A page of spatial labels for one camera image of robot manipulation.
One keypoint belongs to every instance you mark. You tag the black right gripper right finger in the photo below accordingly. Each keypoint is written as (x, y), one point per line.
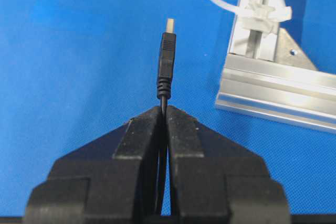
(215, 180)

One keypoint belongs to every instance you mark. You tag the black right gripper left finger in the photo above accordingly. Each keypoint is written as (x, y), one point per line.
(109, 180)

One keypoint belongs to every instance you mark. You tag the square aluminium extrusion frame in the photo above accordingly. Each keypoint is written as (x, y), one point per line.
(270, 76)

